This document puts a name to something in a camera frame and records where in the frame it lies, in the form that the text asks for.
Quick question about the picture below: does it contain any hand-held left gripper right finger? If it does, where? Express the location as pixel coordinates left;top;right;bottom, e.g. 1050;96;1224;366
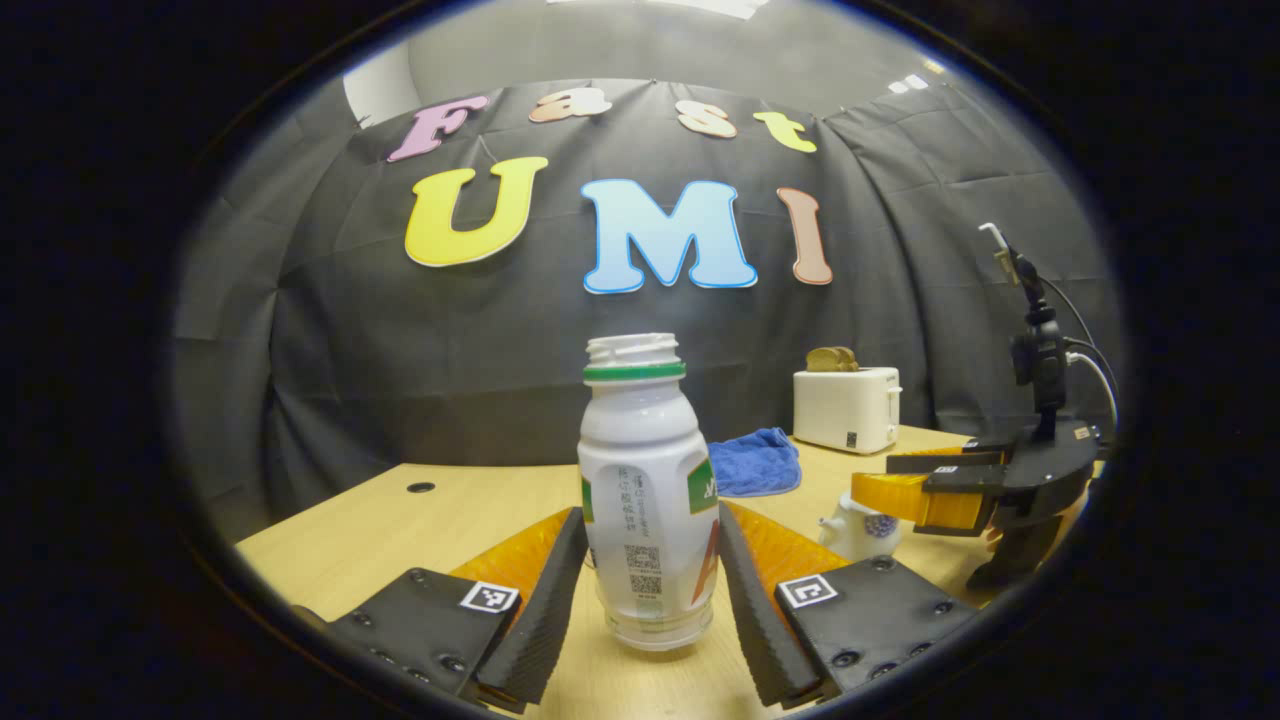
718;500;983;712

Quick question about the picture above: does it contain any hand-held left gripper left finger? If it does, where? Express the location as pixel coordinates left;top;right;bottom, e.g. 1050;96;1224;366
325;507;591;716

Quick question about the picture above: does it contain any white blue-patterned teacup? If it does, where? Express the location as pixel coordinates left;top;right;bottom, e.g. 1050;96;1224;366
819;497;903;563

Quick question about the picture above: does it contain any white plastic water bottle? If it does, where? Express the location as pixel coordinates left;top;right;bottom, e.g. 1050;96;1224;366
577;333;721;653

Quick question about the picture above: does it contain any white toaster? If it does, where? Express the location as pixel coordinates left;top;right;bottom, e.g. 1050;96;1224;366
793;366;904;457

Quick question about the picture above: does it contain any blue towel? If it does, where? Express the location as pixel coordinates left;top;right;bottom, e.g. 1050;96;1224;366
708;428;802;499

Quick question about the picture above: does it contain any black backdrop cloth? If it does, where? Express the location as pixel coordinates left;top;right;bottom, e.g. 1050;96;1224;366
170;78;1126;546

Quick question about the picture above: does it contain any black cable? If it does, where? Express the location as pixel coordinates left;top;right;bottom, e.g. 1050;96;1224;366
1040;275;1122;446

